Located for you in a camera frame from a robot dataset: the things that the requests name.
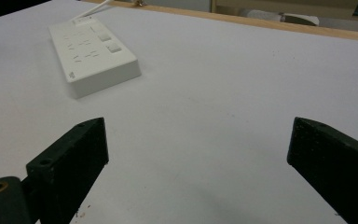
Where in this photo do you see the white power strip cable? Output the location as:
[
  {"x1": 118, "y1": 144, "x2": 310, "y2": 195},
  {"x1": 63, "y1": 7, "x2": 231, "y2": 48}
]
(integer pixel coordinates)
[{"x1": 70, "y1": 0, "x2": 114, "y2": 22}]

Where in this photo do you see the white cloth bundle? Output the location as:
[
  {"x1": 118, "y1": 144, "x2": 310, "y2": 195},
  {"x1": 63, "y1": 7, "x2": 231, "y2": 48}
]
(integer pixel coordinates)
[{"x1": 241, "y1": 8, "x2": 321, "y2": 27}]

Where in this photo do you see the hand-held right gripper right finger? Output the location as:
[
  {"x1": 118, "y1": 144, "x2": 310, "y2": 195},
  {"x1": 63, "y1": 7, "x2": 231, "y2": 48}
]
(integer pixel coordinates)
[{"x1": 286, "y1": 117, "x2": 358, "y2": 224}]

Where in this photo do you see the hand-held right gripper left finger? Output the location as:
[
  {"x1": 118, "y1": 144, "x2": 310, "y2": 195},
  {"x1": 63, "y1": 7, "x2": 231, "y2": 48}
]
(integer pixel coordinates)
[{"x1": 21, "y1": 117, "x2": 110, "y2": 224}]

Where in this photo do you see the white power strip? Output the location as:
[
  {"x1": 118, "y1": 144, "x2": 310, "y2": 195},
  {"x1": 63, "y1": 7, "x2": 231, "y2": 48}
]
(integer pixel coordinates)
[{"x1": 48, "y1": 16, "x2": 143, "y2": 100}]

